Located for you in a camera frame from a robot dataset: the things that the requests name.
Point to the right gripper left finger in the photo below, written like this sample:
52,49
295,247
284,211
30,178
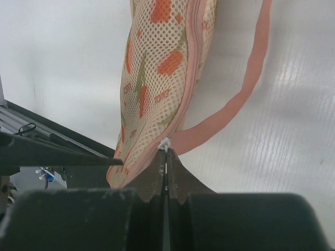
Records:
131,218

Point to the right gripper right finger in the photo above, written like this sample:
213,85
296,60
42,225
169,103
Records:
203,220

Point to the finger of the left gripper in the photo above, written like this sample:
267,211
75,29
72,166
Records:
21,151

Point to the floral mesh laundry bag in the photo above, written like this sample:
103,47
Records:
166,49

